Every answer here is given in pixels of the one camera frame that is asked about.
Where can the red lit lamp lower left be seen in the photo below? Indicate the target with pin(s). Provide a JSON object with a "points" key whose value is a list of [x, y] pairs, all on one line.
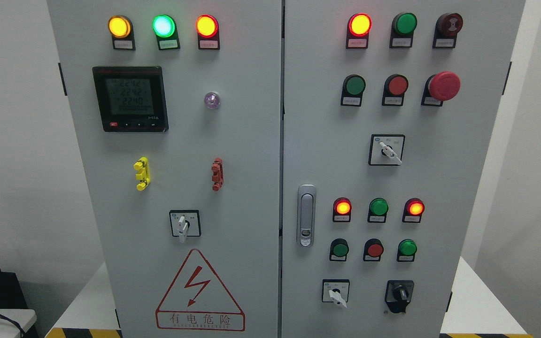
{"points": [[342, 210]]}

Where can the clear small light bulb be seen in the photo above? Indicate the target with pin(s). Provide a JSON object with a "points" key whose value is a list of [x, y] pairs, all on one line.
{"points": [[212, 100]]}

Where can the red push button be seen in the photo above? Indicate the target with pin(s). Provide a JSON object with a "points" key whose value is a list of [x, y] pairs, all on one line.
{"points": [[395, 87], [373, 250]]}

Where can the red lit lamp lower right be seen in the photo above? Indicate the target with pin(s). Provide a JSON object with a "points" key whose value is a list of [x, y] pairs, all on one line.
{"points": [[413, 211]]}

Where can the yellow terminal connector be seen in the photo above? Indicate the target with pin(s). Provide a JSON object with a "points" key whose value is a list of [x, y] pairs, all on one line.
{"points": [[143, 173]]}

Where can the black rotary knob switch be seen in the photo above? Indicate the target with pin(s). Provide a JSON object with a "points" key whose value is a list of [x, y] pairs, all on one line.
{"points": [[398, 295]]}

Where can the green push button lower left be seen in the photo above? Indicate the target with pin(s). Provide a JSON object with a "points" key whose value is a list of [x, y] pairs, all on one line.
{"points": [[338, 250]]}

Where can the white rotary switch bottom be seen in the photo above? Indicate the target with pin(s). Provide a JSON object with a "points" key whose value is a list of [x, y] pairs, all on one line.
{"points": [[336, 291]]}

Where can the dark red buzzer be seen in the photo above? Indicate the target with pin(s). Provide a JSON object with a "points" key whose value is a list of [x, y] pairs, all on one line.
{"points": [[446, 30]]}

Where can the red push button lower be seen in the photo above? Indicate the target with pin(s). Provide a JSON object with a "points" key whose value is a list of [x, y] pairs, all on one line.
{"points": [[373, 250]]}

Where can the red push button upper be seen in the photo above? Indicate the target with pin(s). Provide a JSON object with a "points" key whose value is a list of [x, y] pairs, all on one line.
{"points": [[395, 87]]}

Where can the green lamp top right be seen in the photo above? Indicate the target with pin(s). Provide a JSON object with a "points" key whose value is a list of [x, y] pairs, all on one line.
{"points": [[402, 30]]}

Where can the red electrical warning sticker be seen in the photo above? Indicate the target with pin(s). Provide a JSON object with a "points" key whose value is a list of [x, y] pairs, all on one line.
{"points": [[197, 299]]}

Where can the red emergency stop button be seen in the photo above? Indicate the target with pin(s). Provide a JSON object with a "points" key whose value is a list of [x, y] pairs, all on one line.
{"points": [[439, 88]]}

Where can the red lit lamp top right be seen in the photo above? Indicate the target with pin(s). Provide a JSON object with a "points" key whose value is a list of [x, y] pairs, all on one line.
{"points": [[358, 29]]}

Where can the white platform base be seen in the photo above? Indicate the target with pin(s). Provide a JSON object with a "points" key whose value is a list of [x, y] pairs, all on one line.
{"points": [[473, 312]]}

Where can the white rotary switch upper right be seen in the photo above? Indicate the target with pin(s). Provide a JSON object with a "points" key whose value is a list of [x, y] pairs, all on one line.
{"points": [[386, 149]]}

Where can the red lit indicator lamp left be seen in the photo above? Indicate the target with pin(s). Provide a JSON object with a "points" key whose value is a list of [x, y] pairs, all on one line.
{"points": [[207, 28]]}

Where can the silver door lock handle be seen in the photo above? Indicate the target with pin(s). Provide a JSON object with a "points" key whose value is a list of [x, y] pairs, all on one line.
{"points": [[306, 214]]}

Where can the white rotary light switch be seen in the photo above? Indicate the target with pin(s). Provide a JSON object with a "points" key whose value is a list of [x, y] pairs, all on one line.
{"points": [[185, 223]]}

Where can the black digital power meter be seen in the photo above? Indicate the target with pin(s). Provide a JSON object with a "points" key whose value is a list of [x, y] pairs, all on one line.
{"points": [[131, 99]]}

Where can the grey right cabinet door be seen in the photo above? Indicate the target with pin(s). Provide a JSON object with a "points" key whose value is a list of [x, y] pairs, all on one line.
{"points": [[327, 145]]}

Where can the green push button upper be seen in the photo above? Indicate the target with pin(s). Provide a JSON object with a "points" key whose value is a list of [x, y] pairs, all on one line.
{"points": [[352, 91]]}

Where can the grey cabinet door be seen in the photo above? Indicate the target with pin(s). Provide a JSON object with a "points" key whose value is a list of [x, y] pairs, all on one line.
{"points": [[240, 222], [327, 145]]}

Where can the green lit indicator lamp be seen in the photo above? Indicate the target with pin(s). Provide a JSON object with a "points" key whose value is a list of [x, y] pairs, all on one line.
{"points": [[166, 32]]}

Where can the grey left cabinet door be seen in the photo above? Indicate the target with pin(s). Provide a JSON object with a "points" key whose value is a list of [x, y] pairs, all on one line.
{"points": [[240, 222]]}

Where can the yellow indicator lamp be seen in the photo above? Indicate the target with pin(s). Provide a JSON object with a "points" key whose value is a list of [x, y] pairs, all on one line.
{"points": [[122, 33]]}

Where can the green lamp lower middle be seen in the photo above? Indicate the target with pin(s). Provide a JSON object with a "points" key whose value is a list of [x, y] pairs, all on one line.
{"points": [[378, 209]]}

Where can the white box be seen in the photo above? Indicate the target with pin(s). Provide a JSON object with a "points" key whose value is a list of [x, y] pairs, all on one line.
{"points": [[25, 317]]}

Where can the red terminal connector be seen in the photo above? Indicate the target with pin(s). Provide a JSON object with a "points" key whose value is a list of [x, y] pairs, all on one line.
{"points": [[217, 174]]}

